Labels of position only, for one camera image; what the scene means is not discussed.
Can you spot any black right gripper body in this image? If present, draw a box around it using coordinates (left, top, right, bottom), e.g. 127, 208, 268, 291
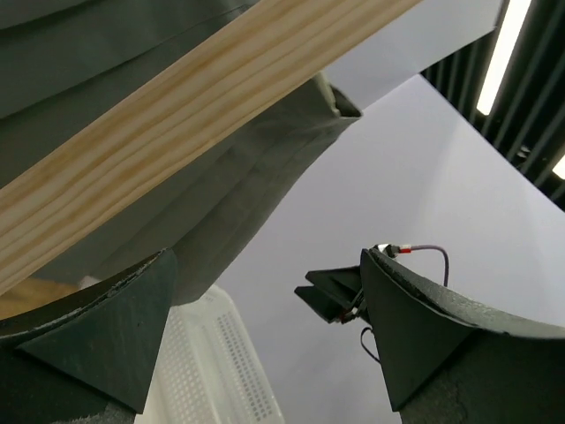
294, 266, 369, 323

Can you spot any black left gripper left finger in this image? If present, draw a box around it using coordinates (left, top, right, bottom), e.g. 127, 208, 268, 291
1, 249, 177, 423

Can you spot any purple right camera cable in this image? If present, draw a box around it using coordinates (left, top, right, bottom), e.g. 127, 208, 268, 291
395, 244, 450, 286

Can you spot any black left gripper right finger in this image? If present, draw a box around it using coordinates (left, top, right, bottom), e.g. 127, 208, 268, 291
360, 249, 564, 423

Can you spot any white perforated plastic basket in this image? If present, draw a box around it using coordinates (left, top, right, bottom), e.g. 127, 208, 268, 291
135, 285, 284, 423

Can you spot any ceiling light strip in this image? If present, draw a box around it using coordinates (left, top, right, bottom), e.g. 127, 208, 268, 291
476, 0, 531, 116

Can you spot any grey pleated skirt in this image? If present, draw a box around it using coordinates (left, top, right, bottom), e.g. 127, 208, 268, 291
1, 1, 361, 304

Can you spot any wooden clothes rack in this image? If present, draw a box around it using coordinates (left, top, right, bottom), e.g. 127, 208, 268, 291
1, 1, 413, 291

